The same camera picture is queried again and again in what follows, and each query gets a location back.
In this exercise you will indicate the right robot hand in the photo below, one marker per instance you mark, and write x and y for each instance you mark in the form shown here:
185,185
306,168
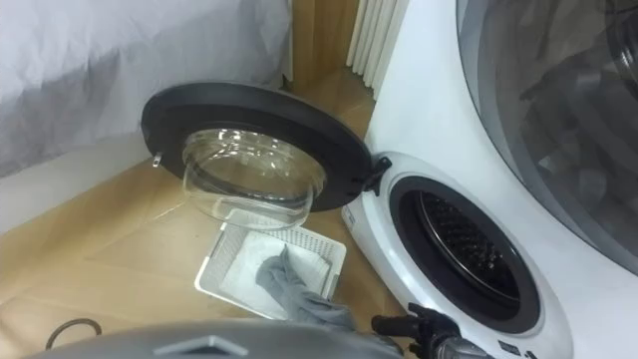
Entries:
423,326

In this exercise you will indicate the grey cloth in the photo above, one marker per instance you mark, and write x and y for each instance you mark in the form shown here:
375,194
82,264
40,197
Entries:
299,299

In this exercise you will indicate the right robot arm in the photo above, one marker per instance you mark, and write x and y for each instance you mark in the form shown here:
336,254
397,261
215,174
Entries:
461,350

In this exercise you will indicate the white perforated laundry basket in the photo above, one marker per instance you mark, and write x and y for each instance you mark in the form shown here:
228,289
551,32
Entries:
219,264

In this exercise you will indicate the white stacked washing machines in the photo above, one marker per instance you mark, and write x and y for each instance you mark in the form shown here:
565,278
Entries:
438,100

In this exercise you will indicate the black round washer door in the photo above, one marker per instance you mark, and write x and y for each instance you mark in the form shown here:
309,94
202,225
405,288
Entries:
279,112

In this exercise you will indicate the robot body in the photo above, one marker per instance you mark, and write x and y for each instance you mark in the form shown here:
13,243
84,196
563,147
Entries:
149,344

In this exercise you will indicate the white ribbed radiator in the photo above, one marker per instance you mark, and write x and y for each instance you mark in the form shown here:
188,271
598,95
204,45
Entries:
374,40

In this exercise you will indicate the white fabric cover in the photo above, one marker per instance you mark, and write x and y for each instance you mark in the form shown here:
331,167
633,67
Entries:
124,60

